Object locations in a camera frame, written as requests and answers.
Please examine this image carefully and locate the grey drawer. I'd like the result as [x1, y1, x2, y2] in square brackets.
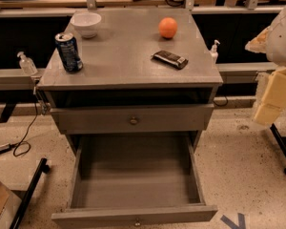
[51, 104, 214, 135]
[51, 133, 217, 229]

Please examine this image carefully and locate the black metal stand leg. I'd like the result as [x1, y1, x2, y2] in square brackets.
[10, 157, 50, 229]

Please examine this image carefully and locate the white ceramic bowl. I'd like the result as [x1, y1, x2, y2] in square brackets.
[71, 11, 102, 38]

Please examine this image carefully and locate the orange fruit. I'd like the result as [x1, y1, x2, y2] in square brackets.
[158, 17, 177, 39]

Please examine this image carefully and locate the blue soda can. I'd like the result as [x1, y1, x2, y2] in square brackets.
[55, 32, 83, 73]

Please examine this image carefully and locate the clear sanitizer bottle left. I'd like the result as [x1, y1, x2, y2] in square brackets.
[17, 52, 37, 75]

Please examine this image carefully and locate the blue tape floor marker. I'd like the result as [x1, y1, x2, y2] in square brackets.
[220, 212, 247, 229]

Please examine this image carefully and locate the cardboard box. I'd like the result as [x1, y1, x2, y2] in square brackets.
[0, 181, 21, 229]

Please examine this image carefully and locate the grey wooden drawer cabinet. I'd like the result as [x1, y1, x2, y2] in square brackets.
[38, 9, 222, 149]

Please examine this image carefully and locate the black power adapter with cable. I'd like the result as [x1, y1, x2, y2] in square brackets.
[0, 103, 38, 157]

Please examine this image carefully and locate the white pump bottle right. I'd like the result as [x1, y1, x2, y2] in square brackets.
[210, 40, 220, 62]

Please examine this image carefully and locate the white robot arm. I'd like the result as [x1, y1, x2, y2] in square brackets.
[245, 6, 286, 125]

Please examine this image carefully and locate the grey top drawer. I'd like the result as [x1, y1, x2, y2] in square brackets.
[51, 104, 214, 135]

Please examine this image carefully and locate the black snack bar wrapper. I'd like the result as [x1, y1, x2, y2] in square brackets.
[152, 51, 188, 70]

